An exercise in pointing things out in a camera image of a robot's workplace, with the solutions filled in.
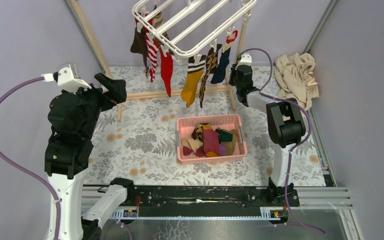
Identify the red white striped sock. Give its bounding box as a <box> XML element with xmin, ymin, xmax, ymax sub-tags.
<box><xmin>145</xmin><ymin>32</ymin><xmax>160</xmax><ymax>83</ymax></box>

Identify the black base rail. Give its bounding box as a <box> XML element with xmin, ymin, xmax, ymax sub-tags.
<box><xmin>121</xmin><ymin>185</ymin><xmax>300</xmax><ymax>218</ymax></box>

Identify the green sock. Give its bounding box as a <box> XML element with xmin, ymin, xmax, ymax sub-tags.
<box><xmin>215</xmin><ymin>129</ymin><xmax>233</xmax><ymax>143</ymax></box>

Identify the dark argyle sock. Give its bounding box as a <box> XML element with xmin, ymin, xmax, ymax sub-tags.
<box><xmin>198</xmin><ymin>43</ymin><xmax>223</xmax><ymax>108</ymax></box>

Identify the floral table mat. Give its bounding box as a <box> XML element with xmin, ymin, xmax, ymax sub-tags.
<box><xmin>85</xmin><ymin>65</ymin><xmax>327</xmax><ymax>187</ymax></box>

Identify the brown striped sock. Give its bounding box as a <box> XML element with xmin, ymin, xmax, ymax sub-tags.
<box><xmin>152</xmin><ymin>5</ymin><xmax>170</xmax><ymax>46</ymax></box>

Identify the wooden hanger stand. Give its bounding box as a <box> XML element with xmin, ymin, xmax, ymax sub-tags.
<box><xmin>68</xmin><ymin>0</ymin><xmax>253</xmax><ymax>123</ymax></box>

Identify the purple orange striped sock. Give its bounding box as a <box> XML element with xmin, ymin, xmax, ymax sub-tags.
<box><xmin>203</xmin><ymin>125</ymin><xmax>227</xmax><ymax>158</ymax></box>

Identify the red hanging sock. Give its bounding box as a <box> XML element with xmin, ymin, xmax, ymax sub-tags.
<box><xmin>160</xmin><ymin>49</ymin><xmax>174</xmax><ymax>97</ymax></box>

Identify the red bear sock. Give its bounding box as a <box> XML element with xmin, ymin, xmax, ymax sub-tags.
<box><xmin>134</xmin><ymin>11</ymin><xmax>155</xmax><ymax>34</ymax></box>

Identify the navy bear sock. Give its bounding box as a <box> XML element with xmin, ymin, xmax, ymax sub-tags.
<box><xmin>210</xmin><ymin>30</ymin><xmax>239</xmax><ymax>84</ymax></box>

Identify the beige purple striped sock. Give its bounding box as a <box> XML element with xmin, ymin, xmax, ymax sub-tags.
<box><xmin>181</xmin><ymin>138</ymin><xmax>206</xmax><ymax>157</ymax></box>

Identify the tan plain sock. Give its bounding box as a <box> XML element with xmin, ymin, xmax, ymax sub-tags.
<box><xmin>221</xmin><ymin>129</ymin><xmax>239</xmax><ymax>156</ymax></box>

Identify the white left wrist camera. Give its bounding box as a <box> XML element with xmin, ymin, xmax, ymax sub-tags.
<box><xmin>41</xmin><ymin>62</ymin><xmax>92</xmax><ymax>94</ymax></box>

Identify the white plastic sock hanger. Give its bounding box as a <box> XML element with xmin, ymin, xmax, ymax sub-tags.
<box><xmin>132</xmin><ymin>0</ymin><xmax>257</xmax><ymax>63</ymax></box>

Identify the beige crumpled cloth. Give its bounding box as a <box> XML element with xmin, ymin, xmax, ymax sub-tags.
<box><xmin>274</xmin><ymin>53</ymin><xmax>319</xmax><ymax>111</ymax></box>

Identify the brown argyle sock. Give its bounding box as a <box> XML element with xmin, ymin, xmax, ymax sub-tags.
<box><xmin>191</xmin><ymin>122</ymin><xmax>212</xmax><ymax>142</ymax></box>

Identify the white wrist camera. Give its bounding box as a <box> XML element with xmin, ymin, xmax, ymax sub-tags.
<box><xmin>236</xmin><ymin>53</ymin><xmax>252</xmax><ymax>67</ymax></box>
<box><xmin>41</xmin><ymin>62</ymin><xmax>92</xmax><ymax>94</ymax></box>

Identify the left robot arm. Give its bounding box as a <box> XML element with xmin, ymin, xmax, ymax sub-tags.
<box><xmin>44</xmin><ymin>73</ymin><xmax>135</xmax><ymax>240</ymax></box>

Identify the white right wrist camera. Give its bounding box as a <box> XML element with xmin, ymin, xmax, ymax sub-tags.
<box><xmin>236</xmin><ymin>53</ymin><xmax>252</xmax><ymax>67</ymax></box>

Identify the mustard brown cuffed sock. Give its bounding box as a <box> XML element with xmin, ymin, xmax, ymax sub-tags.
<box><xmin>180</xmin><ymin>54</ymin><xmax>207</xmax><ymax>108</ymax></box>

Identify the pink plastic basket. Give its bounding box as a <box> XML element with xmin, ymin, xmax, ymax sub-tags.
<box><xmin>176</xmin><ymin>114</ymin><xmax>248</xmax><ymax>164</ymax></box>

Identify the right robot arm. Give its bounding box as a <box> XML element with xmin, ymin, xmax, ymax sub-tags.
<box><xmin>229</xmin><ymin>64</ymin><xmax>306</xmax><ymax>206</ymax></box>

